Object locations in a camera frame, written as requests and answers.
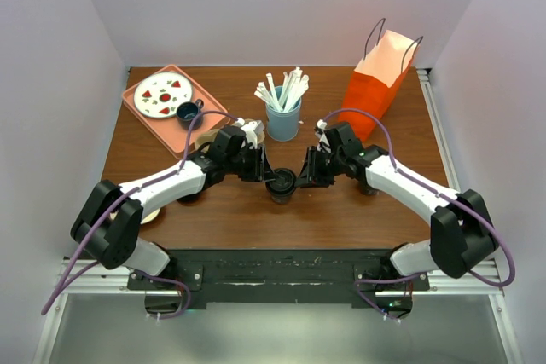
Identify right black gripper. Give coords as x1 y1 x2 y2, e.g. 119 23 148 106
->
294 146 344 189

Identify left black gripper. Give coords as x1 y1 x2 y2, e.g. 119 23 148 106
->
226 147 274 185

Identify black lid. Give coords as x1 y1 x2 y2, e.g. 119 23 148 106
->
265 168 296 196

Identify black coffee cup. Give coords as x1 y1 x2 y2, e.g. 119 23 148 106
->
271 194 292 205
357 182 379 196

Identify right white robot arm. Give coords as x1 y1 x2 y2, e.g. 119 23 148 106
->
295 122 499 290

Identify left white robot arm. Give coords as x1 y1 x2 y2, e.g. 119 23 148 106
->
70 120 275 289

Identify blue straw holder cup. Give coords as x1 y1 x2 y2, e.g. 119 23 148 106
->
265 98 301 142

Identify cardboard cup carrier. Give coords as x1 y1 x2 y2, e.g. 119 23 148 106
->
194 129 265 150

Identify stack of black lids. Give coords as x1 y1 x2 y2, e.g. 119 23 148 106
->
177 193 201 204

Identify white wrapped straws bundle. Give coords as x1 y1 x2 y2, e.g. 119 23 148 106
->
253 66 310 113

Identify dark blue mug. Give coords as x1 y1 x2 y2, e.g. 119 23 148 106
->
176 99 204 130

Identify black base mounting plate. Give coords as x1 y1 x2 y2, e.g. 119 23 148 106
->
127 247 432 312

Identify orange paper bag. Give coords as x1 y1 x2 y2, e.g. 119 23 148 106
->
339 18 422 142

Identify cream panda plate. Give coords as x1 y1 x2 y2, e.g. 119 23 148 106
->
109 208 161 225

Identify pink serving tray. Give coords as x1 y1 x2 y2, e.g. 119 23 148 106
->
122 65 229 159

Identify watermelon pattern plate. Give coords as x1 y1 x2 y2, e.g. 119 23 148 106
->
133 72 193 119

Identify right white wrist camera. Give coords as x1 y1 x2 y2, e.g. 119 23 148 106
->
314 119 331 153

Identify aluminium frame rail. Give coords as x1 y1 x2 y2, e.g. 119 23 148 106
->
416 69 524 363

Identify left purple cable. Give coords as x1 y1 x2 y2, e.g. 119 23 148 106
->
41 111 244 316

